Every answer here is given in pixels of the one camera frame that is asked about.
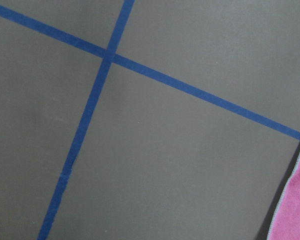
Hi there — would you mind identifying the pink and grey towel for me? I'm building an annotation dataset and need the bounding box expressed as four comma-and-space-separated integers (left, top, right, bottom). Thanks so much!
267, 153, 300, 240

